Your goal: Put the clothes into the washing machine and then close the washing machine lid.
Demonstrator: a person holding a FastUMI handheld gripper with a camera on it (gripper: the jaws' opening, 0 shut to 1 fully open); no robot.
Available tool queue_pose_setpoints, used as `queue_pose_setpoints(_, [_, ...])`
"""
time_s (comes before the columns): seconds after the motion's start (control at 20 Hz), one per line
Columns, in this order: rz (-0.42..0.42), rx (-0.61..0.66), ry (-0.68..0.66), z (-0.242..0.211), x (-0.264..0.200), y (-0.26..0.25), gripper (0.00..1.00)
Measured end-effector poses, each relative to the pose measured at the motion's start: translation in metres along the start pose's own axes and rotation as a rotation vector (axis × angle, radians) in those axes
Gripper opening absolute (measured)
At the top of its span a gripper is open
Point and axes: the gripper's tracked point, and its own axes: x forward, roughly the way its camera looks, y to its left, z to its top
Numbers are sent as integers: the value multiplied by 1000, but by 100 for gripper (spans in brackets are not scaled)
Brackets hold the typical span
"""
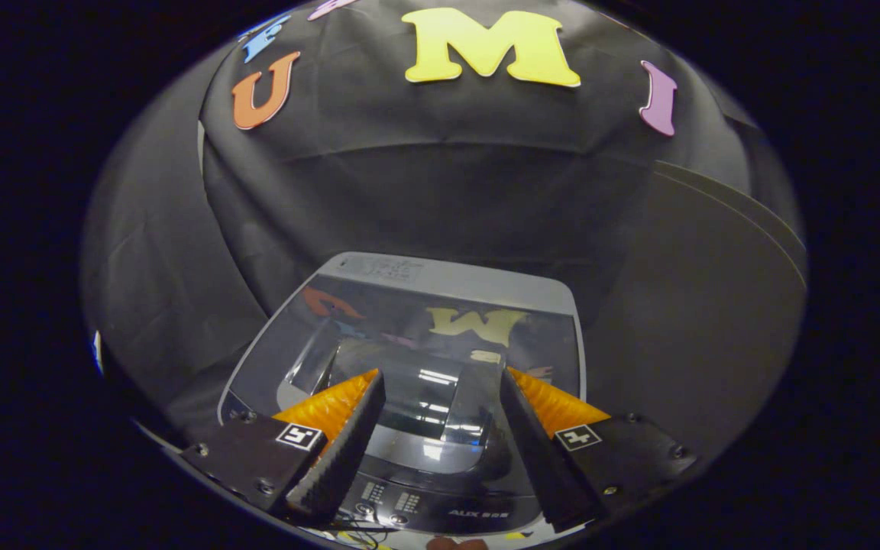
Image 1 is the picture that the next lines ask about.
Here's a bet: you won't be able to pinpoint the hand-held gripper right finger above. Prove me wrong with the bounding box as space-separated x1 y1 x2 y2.
501 367 697 534

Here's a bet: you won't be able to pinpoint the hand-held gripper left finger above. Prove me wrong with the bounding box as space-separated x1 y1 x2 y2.
180 370 386 525

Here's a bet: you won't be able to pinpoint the dark washing machine lid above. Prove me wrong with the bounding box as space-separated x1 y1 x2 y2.
222 273 586 490

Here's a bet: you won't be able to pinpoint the dark grey washing machine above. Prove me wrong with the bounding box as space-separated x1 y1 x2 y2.
217 252 590 537

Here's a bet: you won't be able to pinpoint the black backdrop cloth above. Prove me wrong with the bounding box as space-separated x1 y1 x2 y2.
81 0 807 451

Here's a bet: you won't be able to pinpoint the black cables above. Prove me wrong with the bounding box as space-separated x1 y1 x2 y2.
324 518 396 550

